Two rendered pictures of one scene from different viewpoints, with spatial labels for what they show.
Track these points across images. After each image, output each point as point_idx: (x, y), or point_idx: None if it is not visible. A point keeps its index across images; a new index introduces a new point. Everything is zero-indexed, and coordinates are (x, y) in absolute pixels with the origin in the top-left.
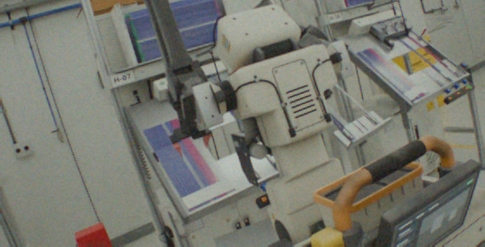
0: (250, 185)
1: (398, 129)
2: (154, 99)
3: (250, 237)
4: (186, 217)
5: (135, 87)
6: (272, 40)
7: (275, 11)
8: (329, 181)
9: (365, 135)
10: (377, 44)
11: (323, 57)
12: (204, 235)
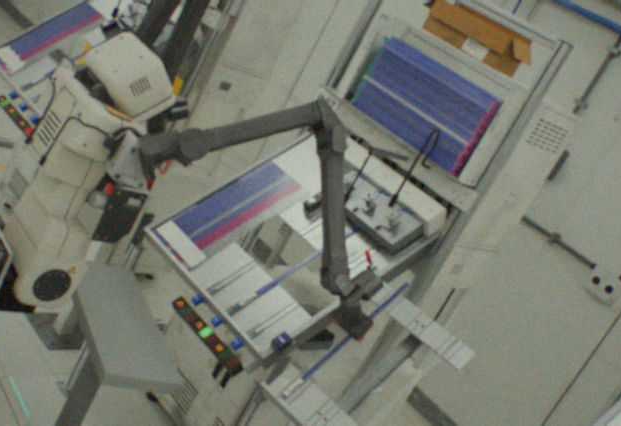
0: (193, 280)
1: None
2: None
3: (108, 285)
4: (144, 230)
5: None
6: (95, 72)
7: (136, 59)
8: (36, 228)
9: (289, 413)
10: None
11: (83, 117)
12: (203, 312)
